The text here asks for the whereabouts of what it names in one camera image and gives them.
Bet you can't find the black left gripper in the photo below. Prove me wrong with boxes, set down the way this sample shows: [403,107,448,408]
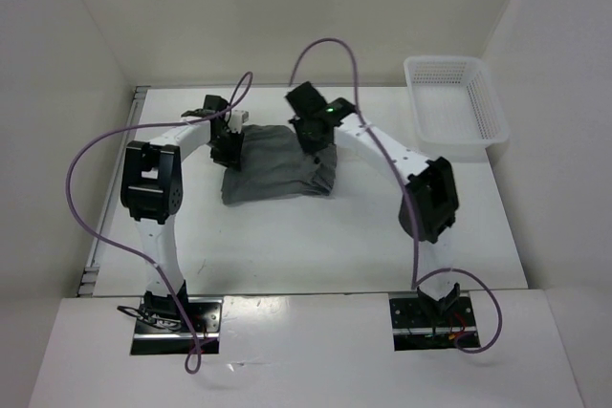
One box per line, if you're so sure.
[208,128,246,171]

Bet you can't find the grey shorts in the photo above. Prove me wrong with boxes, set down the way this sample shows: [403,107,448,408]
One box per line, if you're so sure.
[221,125,338,206]

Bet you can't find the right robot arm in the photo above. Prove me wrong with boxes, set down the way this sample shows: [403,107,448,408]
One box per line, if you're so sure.
[286,82,459,325]

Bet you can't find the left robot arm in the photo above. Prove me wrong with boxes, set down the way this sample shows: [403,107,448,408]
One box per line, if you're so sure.
[120,96,249,332]

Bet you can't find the white plastic basket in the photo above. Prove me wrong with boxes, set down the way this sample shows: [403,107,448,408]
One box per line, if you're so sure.
[404,55,510,161]

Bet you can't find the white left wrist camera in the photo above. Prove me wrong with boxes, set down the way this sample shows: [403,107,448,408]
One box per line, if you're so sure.
[226,110,250,134]

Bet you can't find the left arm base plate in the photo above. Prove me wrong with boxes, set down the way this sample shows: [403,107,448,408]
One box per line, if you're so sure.
[126,297,223,356]

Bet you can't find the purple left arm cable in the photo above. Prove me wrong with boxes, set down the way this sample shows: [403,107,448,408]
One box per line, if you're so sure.
[65,71,253,375]

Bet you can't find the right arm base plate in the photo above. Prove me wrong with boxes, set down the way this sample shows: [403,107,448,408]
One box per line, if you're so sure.
[388,293,481,352]

